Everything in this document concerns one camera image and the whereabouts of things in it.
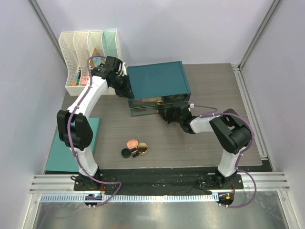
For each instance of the pink eraser block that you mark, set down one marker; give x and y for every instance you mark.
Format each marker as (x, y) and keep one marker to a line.
(84, 80)

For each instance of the white perforated file organizer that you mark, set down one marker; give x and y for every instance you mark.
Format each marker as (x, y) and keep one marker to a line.
(76, 48)

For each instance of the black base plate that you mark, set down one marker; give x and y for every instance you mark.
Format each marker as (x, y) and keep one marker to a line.
(158, 181)

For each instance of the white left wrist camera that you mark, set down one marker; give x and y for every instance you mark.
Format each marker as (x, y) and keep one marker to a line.
(122, 69)

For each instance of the small black jar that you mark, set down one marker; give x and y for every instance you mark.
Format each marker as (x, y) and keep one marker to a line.
(134, 152)

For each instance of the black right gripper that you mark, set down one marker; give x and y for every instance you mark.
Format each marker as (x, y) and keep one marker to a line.
(167, 118)

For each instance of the triangular gold teal card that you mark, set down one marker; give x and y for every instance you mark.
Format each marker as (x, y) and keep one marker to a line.
(96, 61)

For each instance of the black round lid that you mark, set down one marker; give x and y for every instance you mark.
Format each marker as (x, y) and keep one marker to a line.
(126, 153)

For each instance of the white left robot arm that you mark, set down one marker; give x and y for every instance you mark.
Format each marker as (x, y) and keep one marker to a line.
(73, 123)

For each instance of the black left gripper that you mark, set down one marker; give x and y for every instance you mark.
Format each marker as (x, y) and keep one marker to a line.
(127, 92)

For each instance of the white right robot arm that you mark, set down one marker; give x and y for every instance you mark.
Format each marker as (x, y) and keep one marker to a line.
(232, 131)

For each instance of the clear acrylic drawer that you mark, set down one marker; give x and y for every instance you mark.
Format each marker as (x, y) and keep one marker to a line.
(135, 103)
(148, 110)

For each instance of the gold round compact jar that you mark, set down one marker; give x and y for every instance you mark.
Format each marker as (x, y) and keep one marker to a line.
(142, 148)

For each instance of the teal drawer cabinet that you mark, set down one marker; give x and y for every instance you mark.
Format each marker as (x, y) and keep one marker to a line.
(157, 80)

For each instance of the orange green markers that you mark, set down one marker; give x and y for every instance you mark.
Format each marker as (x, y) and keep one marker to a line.
(76, 78)

